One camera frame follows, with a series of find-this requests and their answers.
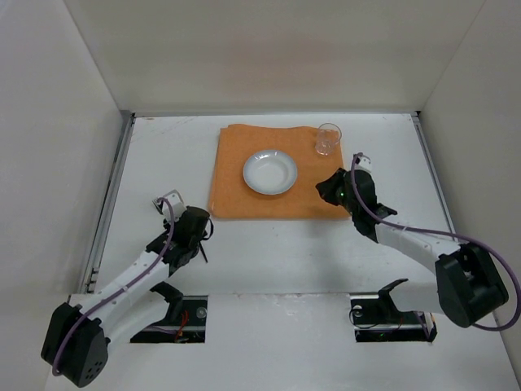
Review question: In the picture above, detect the black plastic knife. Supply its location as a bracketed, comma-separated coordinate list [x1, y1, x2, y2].
[200, 246, 208, 264]

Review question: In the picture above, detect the clear plastic cup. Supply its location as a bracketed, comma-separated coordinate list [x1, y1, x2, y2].
[315, 122, 343, 156]

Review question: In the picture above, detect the clear plastic plate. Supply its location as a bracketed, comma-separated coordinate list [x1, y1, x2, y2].
[243, 150, 298, 196]

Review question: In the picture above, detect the orange cloth napkin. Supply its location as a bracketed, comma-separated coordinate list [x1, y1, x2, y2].
[208, 124, 349, 219]

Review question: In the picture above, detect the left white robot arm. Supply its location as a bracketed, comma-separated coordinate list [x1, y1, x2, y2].
[41, 200, 213, 388]

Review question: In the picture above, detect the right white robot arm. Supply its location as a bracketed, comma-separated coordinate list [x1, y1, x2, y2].
[316, 169, 509, 327]

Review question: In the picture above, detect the black plastic fork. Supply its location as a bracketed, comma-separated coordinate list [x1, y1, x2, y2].
[153, 199, 162, 212]

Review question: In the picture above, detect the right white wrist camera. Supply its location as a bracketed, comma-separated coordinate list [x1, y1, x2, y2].
[355, 154, 372, 174]

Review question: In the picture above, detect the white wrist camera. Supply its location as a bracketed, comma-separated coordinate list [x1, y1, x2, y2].
[157, 190, 186, 216]
[355, 154, 372, 174]

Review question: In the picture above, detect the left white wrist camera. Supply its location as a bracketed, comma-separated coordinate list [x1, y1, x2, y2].
[157, 190, 186, 216]

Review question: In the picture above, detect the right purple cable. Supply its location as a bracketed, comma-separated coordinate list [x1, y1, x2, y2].
[350, 152, 521, 331]

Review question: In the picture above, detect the purple cable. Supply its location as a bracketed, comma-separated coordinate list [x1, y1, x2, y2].
[350, 152, 521, 331]
[51, 196, 180, 376]

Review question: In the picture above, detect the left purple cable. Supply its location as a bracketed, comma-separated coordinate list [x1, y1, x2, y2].
[51, 196, 180, 376]

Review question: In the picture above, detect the right aluminium table rail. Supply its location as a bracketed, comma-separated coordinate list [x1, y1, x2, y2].
[410, 110, 506, 327]

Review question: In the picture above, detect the aluminium table rail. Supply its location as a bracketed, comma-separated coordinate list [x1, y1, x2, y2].
[410, 110, 506, 327]
[78, 110, 135, 293]

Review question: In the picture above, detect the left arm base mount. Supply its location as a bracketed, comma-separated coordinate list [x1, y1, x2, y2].
[130, 296, 208, 345]

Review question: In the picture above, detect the left aluminium table rail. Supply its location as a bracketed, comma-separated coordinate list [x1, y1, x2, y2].
[78, 110, 135, 293]

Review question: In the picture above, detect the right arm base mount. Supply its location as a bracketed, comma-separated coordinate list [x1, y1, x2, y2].
[348, 293, 437, 343]

